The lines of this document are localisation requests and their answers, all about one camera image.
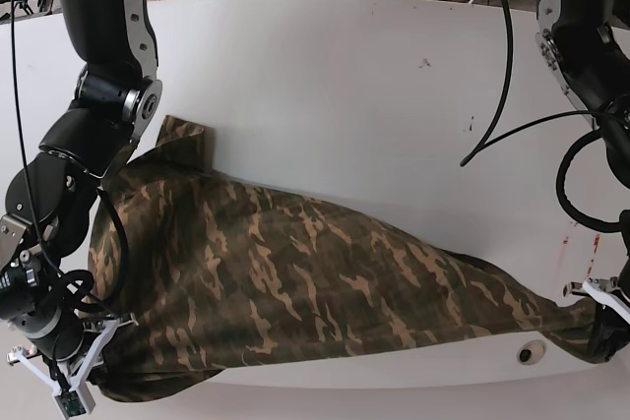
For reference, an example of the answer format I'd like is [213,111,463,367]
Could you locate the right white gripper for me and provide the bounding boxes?
[7,313,137,395]

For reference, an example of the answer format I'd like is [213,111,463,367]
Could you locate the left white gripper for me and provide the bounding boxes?
[563,277,630,362]

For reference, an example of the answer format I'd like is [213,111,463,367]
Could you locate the camouflage T-shirt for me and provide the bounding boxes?
[91,116,602,402]

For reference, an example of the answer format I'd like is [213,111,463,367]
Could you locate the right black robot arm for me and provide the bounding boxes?
[1,0,162,402]

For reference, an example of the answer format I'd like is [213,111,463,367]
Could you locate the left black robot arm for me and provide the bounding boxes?
[536,0,629,240]

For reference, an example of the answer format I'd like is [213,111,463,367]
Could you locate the red tape rectangle marking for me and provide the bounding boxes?
[557,221,600,281]

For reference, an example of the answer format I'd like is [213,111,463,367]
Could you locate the right table cable grommet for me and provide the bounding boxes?
[517,339,546,366]

